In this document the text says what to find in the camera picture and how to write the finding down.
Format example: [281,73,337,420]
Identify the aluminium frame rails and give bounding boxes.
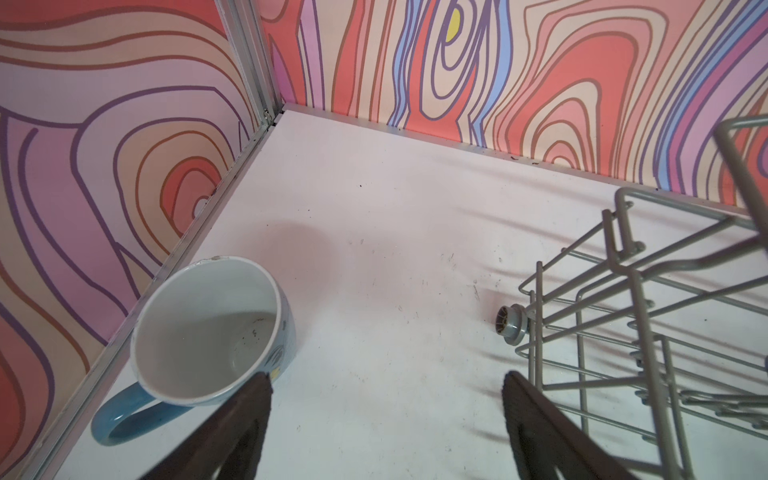
[17,0,751,480]

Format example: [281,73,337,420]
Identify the grey wire dish rack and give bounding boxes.
[495,115,767,479]

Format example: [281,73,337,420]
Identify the blue floral ceramic mug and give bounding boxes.
[91,256,297,446]

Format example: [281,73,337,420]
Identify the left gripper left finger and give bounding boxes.
[143,373,273,479]

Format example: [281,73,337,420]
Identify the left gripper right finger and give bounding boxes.
[501,371,634,479]

